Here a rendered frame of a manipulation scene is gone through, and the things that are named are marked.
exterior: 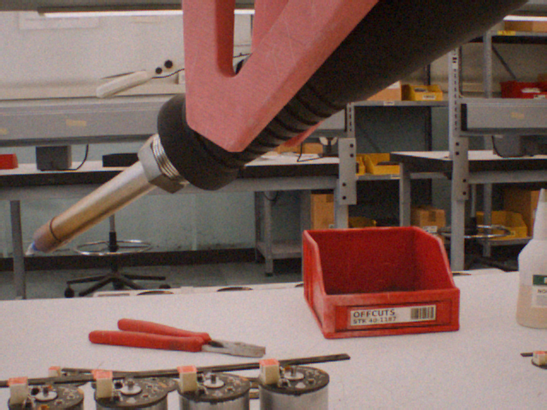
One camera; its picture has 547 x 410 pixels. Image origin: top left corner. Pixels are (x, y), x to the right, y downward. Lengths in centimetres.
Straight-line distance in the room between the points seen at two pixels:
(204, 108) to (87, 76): 445
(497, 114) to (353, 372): 236
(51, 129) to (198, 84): 232
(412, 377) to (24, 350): 26
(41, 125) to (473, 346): 211
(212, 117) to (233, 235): 450
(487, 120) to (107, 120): 137
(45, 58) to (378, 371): 430
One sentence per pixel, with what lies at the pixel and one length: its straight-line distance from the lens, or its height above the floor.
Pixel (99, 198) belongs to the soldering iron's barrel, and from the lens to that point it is 19.
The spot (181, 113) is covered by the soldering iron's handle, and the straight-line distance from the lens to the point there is 16.
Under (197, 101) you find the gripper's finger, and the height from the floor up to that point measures 90.
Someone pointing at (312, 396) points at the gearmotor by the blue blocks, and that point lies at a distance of 24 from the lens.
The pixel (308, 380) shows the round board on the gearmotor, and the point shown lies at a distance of 25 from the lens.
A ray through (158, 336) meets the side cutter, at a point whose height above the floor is 76.
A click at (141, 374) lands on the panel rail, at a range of 26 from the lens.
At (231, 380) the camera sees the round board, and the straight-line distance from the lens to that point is 25.
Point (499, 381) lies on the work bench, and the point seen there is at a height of 75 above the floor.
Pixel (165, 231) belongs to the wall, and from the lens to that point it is 462.
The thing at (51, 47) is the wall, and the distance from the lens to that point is 465.
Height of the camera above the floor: 90
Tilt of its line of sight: 6 degrees down
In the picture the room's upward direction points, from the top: 1 degrees counter-clockwise
